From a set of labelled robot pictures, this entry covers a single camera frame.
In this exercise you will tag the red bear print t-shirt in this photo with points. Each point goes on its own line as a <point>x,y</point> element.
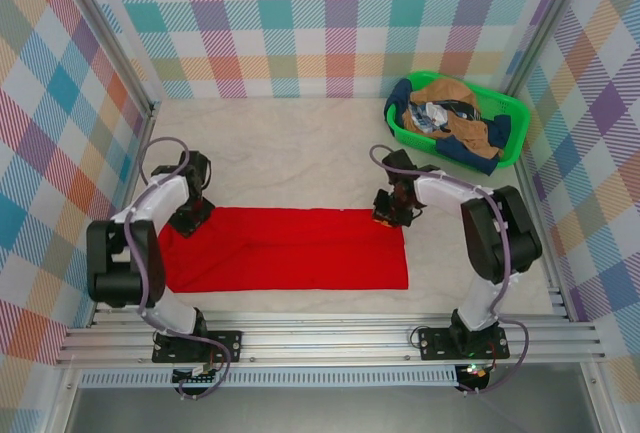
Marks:
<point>300,253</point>

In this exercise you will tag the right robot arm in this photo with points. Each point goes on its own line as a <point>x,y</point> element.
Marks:
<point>500,243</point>

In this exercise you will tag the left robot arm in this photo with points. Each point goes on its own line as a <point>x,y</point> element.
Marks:
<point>120,263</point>

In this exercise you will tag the pile of clothes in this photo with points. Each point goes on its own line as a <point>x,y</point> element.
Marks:
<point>465,155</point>

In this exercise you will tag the white blue patterned t-shirt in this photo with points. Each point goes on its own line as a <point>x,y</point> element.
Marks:
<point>430,115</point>

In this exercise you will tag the tan t-shirt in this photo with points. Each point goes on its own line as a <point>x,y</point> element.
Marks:
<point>445,90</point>

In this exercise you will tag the green plastic basket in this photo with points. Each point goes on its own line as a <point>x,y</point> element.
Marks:
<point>515,118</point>

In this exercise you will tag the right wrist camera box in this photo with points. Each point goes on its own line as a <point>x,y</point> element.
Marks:
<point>384,205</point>

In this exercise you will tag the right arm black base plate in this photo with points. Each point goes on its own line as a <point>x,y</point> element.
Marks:
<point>432,343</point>

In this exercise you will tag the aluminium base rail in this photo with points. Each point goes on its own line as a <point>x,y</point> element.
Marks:
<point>325,343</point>

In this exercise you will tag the aluminium corner post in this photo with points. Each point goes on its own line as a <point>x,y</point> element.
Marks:
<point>547,28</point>
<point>110,38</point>

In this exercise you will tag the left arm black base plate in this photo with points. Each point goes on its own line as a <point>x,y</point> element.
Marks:
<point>227,345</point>

